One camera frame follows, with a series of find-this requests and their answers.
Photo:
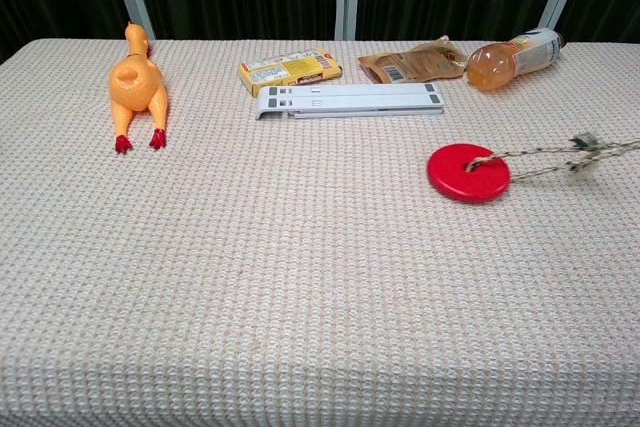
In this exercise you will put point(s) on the red disc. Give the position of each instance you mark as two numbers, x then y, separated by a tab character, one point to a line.
465	182

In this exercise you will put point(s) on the pink white waffle tablecloth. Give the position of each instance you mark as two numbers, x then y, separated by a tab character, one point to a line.
280	257

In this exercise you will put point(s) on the white folded laptop stand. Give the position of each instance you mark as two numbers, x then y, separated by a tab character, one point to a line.
350	99

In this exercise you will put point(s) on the yellow snack packet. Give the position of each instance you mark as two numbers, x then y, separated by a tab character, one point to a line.
290	72

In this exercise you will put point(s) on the brown plastic snack bag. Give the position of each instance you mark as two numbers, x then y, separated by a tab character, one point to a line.
410	64

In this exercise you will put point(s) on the orange rubber chicken toy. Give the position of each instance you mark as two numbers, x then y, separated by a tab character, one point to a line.
136	84

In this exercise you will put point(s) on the orange drink bottle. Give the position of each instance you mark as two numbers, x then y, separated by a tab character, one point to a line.
495	67

